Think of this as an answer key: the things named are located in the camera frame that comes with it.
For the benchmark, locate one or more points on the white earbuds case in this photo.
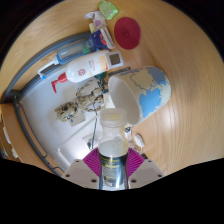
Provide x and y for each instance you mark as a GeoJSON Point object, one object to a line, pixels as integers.
{"type": "Point", "coordinates": [138, 140]}

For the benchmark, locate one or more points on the clear bottle with dark label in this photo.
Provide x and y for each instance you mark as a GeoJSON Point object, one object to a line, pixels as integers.
{"type": "Point", "coordinates": [112, 156]}

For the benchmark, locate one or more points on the white and pink small packet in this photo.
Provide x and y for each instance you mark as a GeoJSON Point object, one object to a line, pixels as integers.
{"type": "Point", "coordinates": [96, 20]}

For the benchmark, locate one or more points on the small green packet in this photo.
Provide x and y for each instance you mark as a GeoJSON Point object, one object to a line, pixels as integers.
{"type": "Point", "coordinates": [108, 9]}

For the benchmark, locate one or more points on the dark blue packet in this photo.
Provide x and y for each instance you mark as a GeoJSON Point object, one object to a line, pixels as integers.
{"type": "Point", "coordinates": [100, 39]}

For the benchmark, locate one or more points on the clear blue spray bottle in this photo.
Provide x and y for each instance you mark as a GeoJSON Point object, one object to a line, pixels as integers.
{"type": "Point", "coordinates": [71, 53]}

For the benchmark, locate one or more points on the flat round red coaster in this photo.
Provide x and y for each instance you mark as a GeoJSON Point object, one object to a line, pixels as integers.
{"type": "Point", "coordinates": [127, 33]}

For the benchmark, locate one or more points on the brown tree creature figurine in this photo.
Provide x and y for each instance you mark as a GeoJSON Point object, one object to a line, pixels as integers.
{"type": "Point", "coordinates": [85, 98]}

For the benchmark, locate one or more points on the white wall box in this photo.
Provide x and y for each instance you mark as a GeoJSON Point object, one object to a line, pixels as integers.
{"type": "Point", "coordinates": [77, 118]}

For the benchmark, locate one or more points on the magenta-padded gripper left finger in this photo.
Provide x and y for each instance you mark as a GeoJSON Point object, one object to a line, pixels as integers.
{"type": "Point", "coordinates": [80, 171]}

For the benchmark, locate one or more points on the grey metal desk frame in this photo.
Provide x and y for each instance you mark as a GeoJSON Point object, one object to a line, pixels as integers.
{"type": "Point", "coordinates": [23, 71]}

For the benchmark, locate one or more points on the white mug with blue patches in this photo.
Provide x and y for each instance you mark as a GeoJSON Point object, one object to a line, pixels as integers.
{"type": "Point", "coordinates": [150, 93]}

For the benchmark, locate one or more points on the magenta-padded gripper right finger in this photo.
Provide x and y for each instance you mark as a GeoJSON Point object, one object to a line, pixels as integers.
{"type": "Point", "coordinates": [143, 171]}

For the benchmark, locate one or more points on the white pump bottle red nozzle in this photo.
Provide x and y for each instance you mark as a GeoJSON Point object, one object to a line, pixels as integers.
{"type": "Point", "coordinates": [86, 68]}

